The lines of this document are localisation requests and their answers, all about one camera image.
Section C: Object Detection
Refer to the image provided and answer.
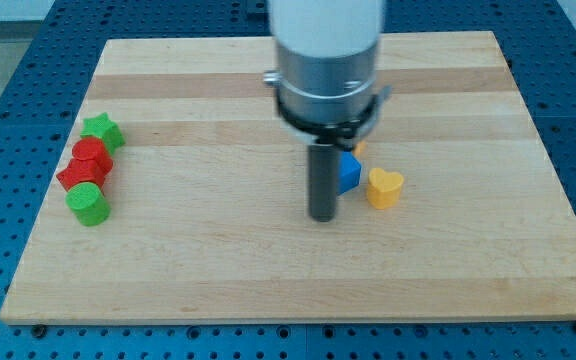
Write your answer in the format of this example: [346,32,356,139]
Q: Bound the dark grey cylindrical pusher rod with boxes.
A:
[307,144,340,222]

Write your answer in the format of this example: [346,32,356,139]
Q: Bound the blue cube block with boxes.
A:
[338,152,362,195]

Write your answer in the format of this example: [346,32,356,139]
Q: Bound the yellow block behind arm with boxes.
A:
[352,140,367,157]

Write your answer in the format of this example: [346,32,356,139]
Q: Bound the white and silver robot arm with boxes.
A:
[264,0,391,222]

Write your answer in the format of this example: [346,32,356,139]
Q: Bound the yellow heart block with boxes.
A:
[366,167,405,210]

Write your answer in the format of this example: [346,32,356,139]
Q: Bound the light wooden board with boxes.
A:
[0,31,576,326]

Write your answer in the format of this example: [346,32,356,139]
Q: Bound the green star block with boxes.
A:
[80,113,125,155]

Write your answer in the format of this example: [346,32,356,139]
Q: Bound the red star block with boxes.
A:
[56,159,105,191]

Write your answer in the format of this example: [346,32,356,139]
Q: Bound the red cylinder block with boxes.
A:
[72,137,114,174]

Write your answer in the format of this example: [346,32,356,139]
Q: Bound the green cylinder block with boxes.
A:
[65,182,111,226]

